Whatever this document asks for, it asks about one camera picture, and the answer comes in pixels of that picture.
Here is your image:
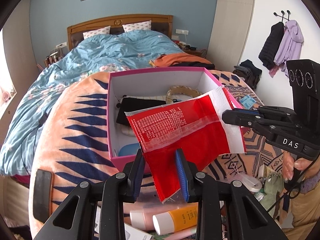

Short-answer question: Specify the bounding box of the blue bottle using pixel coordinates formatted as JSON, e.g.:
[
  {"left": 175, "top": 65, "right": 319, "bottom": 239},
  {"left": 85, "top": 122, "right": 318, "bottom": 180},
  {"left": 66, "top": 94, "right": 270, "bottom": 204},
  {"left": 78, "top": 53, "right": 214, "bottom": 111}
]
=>
[{"left": 118, "top": 143, "right": 140, "bottom": 157}]

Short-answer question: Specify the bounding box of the red snack bag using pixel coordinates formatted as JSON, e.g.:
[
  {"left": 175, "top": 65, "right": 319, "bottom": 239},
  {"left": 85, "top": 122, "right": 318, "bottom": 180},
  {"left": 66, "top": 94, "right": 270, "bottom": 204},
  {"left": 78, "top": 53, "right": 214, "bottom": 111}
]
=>
[{"left": 126, "top": 86, "right": 246, "bottom": 202}]

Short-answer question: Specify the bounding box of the person right hand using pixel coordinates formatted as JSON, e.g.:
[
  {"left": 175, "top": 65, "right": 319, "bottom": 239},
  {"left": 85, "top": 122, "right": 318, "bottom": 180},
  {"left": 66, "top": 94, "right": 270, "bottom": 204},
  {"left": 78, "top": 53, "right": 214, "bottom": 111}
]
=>
[{"left": 282, "top": 151, "right": 312, "bottom": 181}]

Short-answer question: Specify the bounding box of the blue sachet packet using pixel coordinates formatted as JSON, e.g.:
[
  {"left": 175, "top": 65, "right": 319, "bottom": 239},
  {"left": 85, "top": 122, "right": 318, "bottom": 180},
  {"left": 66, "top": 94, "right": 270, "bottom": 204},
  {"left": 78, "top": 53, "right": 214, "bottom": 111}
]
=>
[{"left": 239, "top": 95, "right": 256, "bottom": 109}]

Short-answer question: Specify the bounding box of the orange tube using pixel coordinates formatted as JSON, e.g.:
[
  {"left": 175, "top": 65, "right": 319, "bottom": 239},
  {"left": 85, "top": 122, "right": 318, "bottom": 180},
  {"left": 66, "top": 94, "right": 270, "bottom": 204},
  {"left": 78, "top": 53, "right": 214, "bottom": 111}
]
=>
[{"left": 152, "top": 204, "right": 198, "bottom": 235}]

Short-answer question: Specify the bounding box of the green plush toy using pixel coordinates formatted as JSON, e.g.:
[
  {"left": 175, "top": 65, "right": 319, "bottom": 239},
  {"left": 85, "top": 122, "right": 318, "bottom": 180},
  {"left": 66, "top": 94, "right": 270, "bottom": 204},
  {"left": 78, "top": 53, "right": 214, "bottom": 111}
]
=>
[{"left": 260, "top": 174, "right": 284, "bottom": 210}]

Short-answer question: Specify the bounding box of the black velvet pouch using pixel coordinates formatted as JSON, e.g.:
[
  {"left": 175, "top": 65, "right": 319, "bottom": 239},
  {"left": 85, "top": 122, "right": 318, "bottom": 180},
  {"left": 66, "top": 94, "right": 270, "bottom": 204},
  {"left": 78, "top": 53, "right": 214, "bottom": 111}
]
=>
[{"left": 116, "top": 97, "right": 166, "bottom": 127}]

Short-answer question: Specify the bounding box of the plaid beige headband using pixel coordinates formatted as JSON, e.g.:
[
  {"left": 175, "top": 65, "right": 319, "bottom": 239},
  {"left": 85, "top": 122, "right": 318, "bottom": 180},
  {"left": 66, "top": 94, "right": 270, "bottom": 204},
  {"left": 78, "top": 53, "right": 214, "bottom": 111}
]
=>
[{"left": 165, "top": 86, "right": 202, "bottom": 104}]

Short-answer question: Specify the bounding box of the white tape roll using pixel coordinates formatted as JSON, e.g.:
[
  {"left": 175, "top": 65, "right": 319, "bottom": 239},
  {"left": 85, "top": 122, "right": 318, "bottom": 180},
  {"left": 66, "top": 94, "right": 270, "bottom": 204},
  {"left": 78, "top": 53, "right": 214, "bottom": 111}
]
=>
[{"left": 230, "top": 173, "right": 262, "bottom": 193}]

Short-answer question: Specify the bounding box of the black jacket hanging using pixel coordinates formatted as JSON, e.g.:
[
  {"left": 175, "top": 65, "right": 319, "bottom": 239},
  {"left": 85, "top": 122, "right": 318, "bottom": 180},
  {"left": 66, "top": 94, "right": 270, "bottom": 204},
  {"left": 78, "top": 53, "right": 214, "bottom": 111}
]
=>
[{"left": 258, "top": 22, "right": 284, "bottom": 70}]

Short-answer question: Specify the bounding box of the lilac hoodie hanging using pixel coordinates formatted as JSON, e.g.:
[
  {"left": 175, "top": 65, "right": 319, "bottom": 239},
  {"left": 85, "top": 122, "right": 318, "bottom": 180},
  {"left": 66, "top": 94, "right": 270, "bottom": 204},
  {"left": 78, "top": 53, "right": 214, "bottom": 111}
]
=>
[{"left": 269, "top": 20, "right": 304, "bottom": 77}]

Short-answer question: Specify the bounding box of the pink cardboard box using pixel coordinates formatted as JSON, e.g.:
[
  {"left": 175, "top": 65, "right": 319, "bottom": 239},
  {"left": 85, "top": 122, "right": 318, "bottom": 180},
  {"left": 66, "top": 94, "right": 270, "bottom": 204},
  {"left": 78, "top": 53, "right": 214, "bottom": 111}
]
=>
[{"left": 107, "top": 67, "right": 227, "bottom": 171}]

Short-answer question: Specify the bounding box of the orange cloth on bed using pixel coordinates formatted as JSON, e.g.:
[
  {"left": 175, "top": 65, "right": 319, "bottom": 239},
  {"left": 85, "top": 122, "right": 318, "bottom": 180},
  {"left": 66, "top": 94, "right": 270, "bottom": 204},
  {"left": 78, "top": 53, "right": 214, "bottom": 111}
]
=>
[{"left": 149, "top": 52, "right": 212, "bottom": 67}]

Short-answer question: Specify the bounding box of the wooden bed headboard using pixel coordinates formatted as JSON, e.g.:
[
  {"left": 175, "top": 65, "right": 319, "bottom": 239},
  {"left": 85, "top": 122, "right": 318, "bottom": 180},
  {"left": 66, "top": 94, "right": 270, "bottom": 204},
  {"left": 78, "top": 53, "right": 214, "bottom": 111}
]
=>
[{"left": 67, "top": 14, "right": 174, "bottom": 50}]

